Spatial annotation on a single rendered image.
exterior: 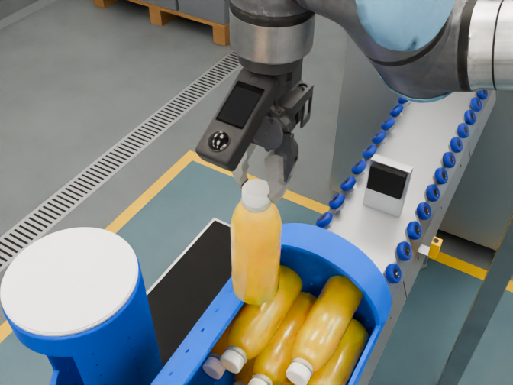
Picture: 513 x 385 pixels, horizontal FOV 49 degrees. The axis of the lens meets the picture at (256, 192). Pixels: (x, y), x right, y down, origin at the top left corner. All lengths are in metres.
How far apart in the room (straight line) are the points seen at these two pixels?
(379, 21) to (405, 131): 1.31
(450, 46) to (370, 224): 0.93
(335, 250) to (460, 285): 1.67
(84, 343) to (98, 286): 0.11
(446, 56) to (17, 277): 0.97
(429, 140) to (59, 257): 1.08
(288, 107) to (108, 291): 0.67
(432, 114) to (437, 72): 1.27
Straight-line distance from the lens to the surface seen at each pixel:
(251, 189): 0.74
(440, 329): 2.46
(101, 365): 1.28
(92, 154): 3.20
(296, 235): 1.01
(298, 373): 0.97
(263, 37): 0.59
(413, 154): 1.69
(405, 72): 0.58
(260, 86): 0.63
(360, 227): 1.45
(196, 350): 0.89
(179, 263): 2.37
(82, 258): 1.27
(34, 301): 1.23
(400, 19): 0.48
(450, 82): 0.60
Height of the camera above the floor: 1.98
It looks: 44 degrees down
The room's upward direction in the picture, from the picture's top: straight up
